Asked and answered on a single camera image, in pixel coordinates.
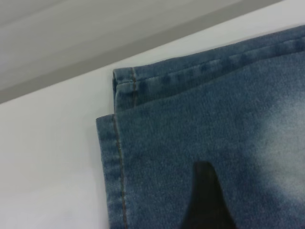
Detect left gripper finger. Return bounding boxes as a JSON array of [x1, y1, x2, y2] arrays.
[[183, 161, 237, 229]]

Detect blue denim pants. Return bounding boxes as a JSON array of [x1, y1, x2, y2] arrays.
[[96, 23, 305, 229]]

